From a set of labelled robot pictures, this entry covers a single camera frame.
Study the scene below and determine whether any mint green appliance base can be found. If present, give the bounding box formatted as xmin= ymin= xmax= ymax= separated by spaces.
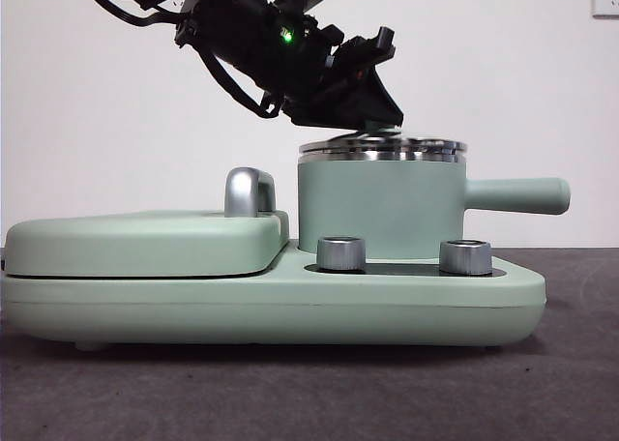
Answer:
xmin=0 ymin=254 xmax=548 ymax=353

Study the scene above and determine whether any mint green pot with handle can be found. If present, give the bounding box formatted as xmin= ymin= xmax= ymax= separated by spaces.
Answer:
xmin=295 ymin=149 xmax=571 ymax=264

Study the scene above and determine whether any black cable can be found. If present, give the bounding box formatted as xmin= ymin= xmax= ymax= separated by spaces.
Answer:
xmin=198 ymin=51 xmax=286 ymax=120
xmin=72 ymin=0 xmax=185 ymax=26

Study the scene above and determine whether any silver control knob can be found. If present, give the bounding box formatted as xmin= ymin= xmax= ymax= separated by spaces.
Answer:
xmin=315 ymin=236 xmax=368 ymax=273
xmin=438 ymin=239 xmax=493 ymax=276

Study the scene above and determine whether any mint green grill cover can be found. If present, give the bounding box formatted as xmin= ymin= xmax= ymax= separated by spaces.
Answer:
xmin=4 ymin=210 xmax=291 ymax=279

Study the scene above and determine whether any glass lid with green knob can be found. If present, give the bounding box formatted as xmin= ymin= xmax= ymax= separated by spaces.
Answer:
xmin=297 ymin=119 xmax=469 ymax=156

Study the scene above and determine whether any silver grill cover handle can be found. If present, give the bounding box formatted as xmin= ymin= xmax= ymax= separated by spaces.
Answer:
xmin=224 ymin=167 xmax=278 ymax=219

